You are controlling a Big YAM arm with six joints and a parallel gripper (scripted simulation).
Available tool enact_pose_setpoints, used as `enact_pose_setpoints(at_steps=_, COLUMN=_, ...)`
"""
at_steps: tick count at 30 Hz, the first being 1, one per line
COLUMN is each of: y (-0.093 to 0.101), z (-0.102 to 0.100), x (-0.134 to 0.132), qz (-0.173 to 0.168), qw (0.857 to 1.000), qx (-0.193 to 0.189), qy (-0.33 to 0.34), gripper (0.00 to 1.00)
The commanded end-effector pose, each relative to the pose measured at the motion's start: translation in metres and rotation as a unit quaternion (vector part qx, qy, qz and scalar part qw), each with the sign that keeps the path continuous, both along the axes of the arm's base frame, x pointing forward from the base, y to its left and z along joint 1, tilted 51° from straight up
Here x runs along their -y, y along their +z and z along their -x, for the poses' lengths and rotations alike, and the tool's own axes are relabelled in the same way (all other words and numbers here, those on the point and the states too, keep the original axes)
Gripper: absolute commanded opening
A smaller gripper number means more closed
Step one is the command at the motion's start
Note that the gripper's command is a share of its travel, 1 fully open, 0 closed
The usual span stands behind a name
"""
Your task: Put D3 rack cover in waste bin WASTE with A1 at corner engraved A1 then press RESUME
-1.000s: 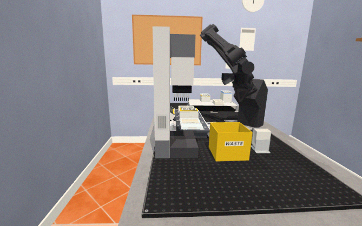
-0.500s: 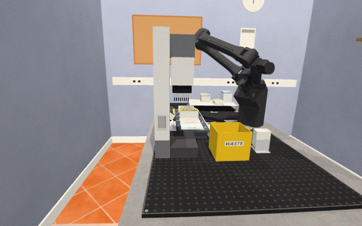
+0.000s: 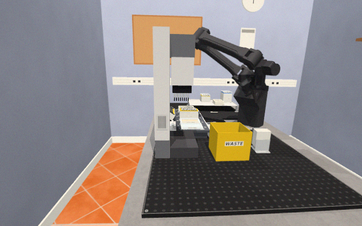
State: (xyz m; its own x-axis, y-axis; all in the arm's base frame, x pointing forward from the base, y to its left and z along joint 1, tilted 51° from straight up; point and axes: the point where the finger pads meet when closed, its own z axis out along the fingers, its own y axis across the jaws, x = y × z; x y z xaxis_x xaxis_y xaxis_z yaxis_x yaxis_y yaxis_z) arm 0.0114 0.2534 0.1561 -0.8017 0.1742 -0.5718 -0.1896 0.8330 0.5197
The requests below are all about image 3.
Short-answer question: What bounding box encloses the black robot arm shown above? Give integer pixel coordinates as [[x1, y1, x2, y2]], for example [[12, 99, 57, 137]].
[[194, 27, 280, 96]]

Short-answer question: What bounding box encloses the yellow open-top bin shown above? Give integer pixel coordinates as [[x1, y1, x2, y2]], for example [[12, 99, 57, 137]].
[[209, 122, 252, 161]]

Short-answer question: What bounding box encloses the white box with label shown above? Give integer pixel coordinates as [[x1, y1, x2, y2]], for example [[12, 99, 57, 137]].
[[251, 128, 271, 153]]

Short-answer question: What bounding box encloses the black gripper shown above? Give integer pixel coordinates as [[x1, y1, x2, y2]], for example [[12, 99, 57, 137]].
[[249, 75, 269, 103]]

